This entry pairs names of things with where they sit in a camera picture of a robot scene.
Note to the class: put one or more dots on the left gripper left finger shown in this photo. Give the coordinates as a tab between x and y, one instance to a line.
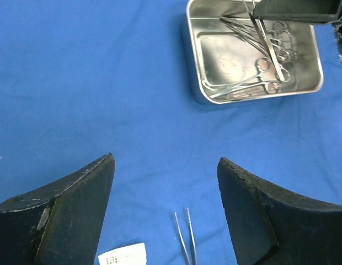
58	223

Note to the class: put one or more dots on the steel forceps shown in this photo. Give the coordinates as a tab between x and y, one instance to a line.
187	244
261	33

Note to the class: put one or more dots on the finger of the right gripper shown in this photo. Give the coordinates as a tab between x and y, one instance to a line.
314	12

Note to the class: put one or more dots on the metal instrument tray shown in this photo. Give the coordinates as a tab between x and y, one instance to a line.
217	56

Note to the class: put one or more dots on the steel hemostat clamp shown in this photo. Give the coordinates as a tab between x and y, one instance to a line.
262	66

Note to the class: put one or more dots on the steel surgical scissors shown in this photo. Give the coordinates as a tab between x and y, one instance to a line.
279	36

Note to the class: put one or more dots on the white suture packet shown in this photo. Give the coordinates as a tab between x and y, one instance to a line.
131	254

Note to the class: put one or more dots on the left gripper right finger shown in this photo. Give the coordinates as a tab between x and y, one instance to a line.
269	224

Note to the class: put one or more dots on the blue surgical drape cloth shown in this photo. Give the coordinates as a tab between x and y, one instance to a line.
80	79

